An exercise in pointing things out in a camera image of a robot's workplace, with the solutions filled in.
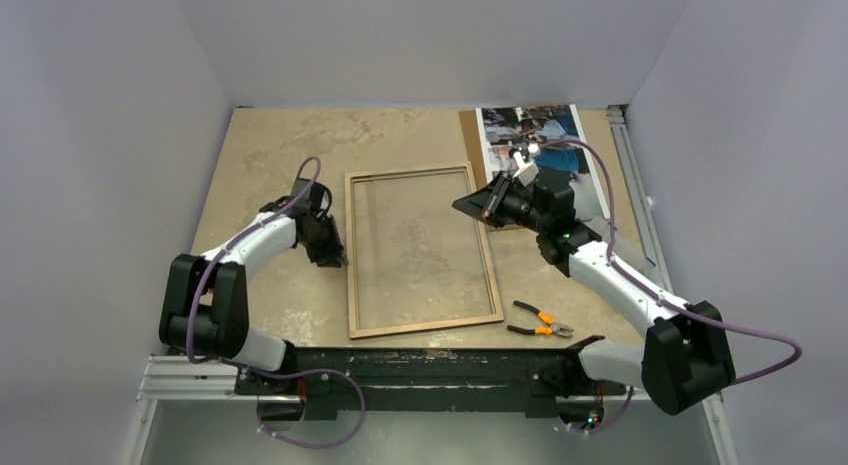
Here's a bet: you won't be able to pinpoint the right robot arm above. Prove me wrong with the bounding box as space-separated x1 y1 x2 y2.
452 170 736 415

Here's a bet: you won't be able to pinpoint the printed photo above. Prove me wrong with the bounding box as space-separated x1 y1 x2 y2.
475 104 612 221

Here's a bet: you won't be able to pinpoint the clear acrylic sheet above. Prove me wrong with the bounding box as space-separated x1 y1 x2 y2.
351 169 495 331

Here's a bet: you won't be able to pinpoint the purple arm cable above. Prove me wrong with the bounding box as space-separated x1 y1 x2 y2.
184 155 367 450
529 138 803 437

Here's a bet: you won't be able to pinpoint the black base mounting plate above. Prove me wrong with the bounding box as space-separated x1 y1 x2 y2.
235 346 626 420

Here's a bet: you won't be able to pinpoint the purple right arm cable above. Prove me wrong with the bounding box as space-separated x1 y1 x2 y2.
529 138 803 437

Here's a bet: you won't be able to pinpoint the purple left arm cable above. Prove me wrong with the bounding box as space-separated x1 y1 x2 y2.
184 155 367 450

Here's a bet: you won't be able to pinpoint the black wooden picture frame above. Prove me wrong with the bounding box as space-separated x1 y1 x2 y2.
344 161 505 341

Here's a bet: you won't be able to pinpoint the orange handled pliers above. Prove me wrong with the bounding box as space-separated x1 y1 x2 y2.
506 300 574 338

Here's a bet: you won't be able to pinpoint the aluminium rail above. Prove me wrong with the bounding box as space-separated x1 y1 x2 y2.
606 104 694 357
135 354 723 404

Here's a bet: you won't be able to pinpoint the brown cardboard backing board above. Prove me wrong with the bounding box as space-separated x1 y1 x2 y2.
458 107 614 233

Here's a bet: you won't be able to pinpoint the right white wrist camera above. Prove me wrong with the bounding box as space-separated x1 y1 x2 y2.
510 142 540 186

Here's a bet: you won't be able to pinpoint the aluminium rail front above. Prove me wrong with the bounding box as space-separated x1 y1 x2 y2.
135 354 723 404

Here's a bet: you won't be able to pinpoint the aluminium rail right side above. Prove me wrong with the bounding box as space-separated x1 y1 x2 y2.
606 104 694 357

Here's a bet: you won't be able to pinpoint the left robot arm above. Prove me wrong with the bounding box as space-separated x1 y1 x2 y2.
158 178 348 394

